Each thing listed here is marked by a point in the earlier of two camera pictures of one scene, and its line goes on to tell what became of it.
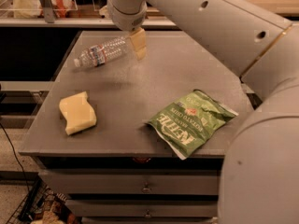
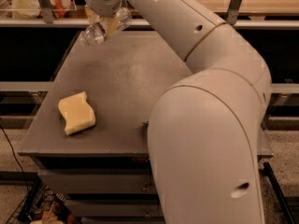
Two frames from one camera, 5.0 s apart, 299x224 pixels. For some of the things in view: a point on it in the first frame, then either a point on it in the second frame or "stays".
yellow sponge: x=78 y=111 stays
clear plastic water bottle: x=101 y=52 to x=94 y=34
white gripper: x=127 y=19 to x=100 y=4
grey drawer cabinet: x=178 y=101 stays
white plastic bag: x=27 y=5 stays
